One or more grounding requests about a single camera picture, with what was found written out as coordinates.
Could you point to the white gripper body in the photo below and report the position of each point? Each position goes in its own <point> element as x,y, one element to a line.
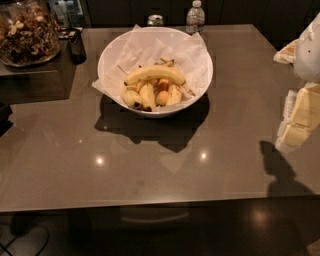
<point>308,53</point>

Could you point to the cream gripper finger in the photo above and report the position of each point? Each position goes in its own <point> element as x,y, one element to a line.
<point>301,116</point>
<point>286,54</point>

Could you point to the long yellow banana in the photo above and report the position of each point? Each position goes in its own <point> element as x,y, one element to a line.
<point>154,72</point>

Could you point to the small banana right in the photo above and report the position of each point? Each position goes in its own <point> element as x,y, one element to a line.
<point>174,95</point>

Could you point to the small banana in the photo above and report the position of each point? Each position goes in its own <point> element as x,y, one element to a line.
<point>148,97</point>
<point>174,95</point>
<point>132,99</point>

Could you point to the white bowl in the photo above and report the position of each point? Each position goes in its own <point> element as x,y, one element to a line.
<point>110,56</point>

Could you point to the small banana middle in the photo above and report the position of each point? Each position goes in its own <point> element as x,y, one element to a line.
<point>148,97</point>

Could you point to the small banana left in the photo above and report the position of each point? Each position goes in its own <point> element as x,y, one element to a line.
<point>132,99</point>

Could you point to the clear plastic water bottle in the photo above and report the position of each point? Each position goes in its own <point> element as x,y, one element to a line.
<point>195,19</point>

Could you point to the orange fruit piece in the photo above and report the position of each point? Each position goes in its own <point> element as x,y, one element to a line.
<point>162,93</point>

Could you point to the white paper liner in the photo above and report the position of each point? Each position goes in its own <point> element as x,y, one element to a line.
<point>150,46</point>

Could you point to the small black device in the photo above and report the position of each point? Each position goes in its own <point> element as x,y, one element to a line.
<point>73,36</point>

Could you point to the black box on table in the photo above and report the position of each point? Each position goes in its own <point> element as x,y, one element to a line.
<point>49,81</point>

